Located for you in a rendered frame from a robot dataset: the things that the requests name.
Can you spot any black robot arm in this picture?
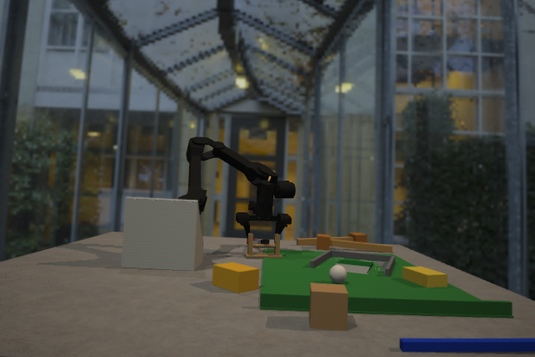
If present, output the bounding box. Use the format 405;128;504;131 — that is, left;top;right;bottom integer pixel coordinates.
178;137;296;215

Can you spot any brown box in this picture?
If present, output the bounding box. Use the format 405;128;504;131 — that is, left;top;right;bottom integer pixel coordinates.
309;283;348;331

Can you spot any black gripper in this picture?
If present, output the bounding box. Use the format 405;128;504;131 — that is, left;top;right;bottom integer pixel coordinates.
236;198;292;241

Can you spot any yellow rectangular block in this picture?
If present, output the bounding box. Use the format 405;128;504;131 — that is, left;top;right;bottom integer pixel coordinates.
402;267;448;288
212;263;259;293

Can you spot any green flat mat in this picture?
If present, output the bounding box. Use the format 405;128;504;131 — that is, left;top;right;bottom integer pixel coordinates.
261;250;514;319

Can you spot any blue long bar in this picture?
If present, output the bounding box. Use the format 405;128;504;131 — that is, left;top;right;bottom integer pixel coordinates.
400;338;535;352

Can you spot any white golf ball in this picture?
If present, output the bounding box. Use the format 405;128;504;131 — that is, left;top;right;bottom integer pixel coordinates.
329;265;347;283

